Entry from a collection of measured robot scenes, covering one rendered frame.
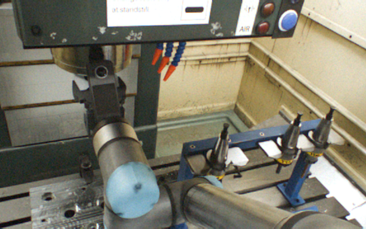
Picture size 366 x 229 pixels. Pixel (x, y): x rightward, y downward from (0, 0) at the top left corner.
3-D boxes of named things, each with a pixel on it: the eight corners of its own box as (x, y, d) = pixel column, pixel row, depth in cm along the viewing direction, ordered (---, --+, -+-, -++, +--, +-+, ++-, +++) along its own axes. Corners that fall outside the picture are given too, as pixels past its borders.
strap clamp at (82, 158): (96, 201, 111) (94, 168, 102) (85, 204, 109) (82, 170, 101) (89, 173, 120) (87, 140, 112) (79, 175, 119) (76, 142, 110)
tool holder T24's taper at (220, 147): (223, 150, 89) (228, 130, 85) (230, 161, 85) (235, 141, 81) (207, 151, 87) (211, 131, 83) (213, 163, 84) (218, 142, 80)
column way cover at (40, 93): (136, 130, 143) (142, 8, 113) (8, 150, 125) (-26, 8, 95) (133, 123, 146) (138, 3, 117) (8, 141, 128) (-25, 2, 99)
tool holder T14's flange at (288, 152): (286, 140, 100) (288, 133, 98) (302, 153, 96) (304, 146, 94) (270, 145, 97) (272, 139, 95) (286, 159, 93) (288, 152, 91)
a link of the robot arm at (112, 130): (96, 140, 54) (145, 132, 58) (91, 122, 58) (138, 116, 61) (97, 172, 59) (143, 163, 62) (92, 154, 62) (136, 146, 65)
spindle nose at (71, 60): (110, 38, 81) (109, -15, 74) (146, 68, 71) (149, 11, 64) (39, 48, 72) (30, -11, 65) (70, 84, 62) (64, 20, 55)
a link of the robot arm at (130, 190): (110, 229, 52) (111, 192, 46) (96, 176, 59) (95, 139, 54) (160, 216, 55) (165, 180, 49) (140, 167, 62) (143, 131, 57)
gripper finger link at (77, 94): (65, 87, 69) (83, 111, 64) (65, 81, 68) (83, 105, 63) (88, 83, 72) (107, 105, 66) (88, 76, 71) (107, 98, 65)
